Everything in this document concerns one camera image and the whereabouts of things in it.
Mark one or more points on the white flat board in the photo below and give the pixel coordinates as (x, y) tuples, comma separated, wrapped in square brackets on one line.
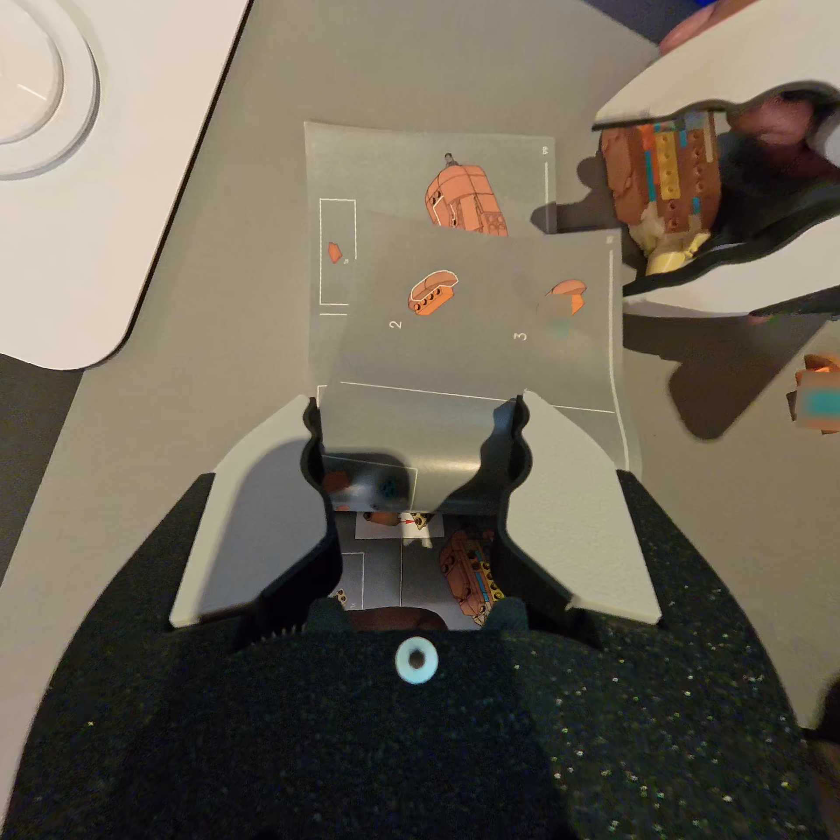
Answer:
[(144, 164)]

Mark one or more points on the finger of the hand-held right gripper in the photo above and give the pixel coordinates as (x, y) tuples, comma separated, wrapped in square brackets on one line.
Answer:
[(754, 275), (754, 59)]

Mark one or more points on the clear round-base stand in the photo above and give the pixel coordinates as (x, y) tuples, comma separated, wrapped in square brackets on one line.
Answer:
[(39, 85)]

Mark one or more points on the orange brown toy brick assembly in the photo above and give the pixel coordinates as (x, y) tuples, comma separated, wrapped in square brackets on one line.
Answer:
[(820, 363)]

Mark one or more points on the brown yellow toy brick model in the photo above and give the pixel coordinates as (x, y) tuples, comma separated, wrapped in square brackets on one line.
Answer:
[(663, 190)]

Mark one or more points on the grey instruction booklet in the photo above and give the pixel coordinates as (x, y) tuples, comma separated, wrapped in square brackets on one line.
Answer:
[(459, 328)]

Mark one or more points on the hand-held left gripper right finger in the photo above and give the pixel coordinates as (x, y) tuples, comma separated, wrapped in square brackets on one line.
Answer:
[(577, 525)]

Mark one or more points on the person's right hand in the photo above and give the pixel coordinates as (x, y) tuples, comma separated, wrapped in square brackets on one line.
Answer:
[(774, 138)]

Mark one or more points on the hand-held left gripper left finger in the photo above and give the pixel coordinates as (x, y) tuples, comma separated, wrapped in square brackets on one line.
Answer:
[(243, 525)]

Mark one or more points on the grey desk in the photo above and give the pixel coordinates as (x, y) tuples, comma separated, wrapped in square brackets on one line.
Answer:
[(394, 65)]

